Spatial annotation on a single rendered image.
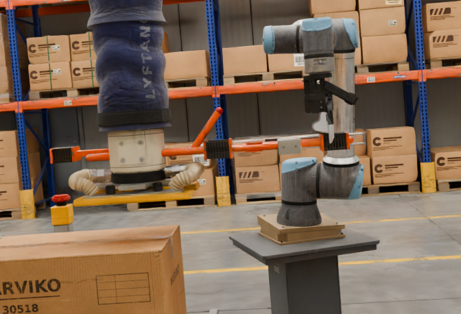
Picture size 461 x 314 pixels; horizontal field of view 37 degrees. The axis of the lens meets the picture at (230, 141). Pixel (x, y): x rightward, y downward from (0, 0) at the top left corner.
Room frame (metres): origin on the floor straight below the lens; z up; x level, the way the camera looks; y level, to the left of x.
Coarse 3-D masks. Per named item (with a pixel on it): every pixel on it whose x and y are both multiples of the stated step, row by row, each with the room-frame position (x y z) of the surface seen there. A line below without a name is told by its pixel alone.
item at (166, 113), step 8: (104, 112) 2.03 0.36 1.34; (112, 112) 2.01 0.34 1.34; (120, 112) 2.00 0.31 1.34; (128, 112) 2.00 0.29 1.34; (136, 112) 2.00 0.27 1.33; (144, 112) 2.01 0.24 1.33; (152, 112) 2.02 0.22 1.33; (160, 112) 2.04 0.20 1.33; (168, 112) 2.08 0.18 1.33; (104, 120) 2.03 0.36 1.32; (112, 120) 2.01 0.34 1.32; (120, 120) 2.00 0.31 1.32; (128, 120) 2.00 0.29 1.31; (136, 120) 2.00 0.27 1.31; (144, 120) 2.01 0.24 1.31; (152, 120) 2.02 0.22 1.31; (160, 120) 2.04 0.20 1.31; (168, 120) 2.07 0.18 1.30
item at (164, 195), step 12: (108, 192) 2.01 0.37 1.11; (120, 192) 2.05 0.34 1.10; (132, 192) 2.02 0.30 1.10; (144, 192) 2.00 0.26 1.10; (156, 192) 1.98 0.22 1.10; (168, 192) 1.98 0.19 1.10; (180, 192) 1.97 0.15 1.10; (192, 192) 2.02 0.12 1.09; (84, 204) 1.97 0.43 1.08; (96, 204) 1.97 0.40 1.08
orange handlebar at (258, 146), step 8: (240, 144) 2.08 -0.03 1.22; (248, 144) 2.07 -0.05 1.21; (256, 144) 2.06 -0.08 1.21; (264, 144) 2.06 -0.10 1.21; (272, 144) 2.06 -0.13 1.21; (304, 144) 2.05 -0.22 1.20; (312, 144) 2.05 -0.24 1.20; (320, 144) 2.05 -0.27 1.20; (80, 152) 2.37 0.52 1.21; (88, 152) 2.37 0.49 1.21; (96, 152) 2.37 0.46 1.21; (104, 152) 2.37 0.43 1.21; (168, 152) 2.07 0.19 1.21; (176, 152) 2.07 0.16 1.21; (184, 152) 2.07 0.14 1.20; (192, 152) 2.07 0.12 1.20; (200, 152) 2.07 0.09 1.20; (248, 152) 2.06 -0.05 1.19; (88, 160) 2.10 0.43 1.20; (96, 160) 2.09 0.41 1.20
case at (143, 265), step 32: (0, 256) 1.98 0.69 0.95; (32, 256) 1.94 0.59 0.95; (64, 256) 1.92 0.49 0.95; (96, 256) 1.91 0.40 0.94; (128, 256) 1.90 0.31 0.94; (160, 256) 1.90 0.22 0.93; (0, 288) 1.93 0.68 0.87; (32, 288) 1.92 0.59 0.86; (64, 288) 1.92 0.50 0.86; (96, 288) 1.91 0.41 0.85; (128, 288) 1.90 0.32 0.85; (160, 288) 1.90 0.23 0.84
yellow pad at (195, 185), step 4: (164, 184) 2.17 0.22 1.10; (188, 184) 2.16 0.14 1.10; (192, 184) 2.15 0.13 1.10; (196, 184) 2.16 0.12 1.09; (100, 188) 2.20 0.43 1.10; (104, 188) 2.19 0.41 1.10; (116, 188) 2.18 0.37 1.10; (148, 188) 2.16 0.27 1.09; (152, 188) 2.16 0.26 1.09; (164, 188) 2.15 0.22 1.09; (168, 188) 2.15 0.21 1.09; (188, 188) 2.15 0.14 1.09; (192, 188) 2.15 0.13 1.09; (196, 188) 2.15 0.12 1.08; (96, 192) 2.16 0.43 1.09; (100, 192) 2.16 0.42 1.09; (104, 192) 2.16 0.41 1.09; (116, 192) 2.16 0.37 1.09
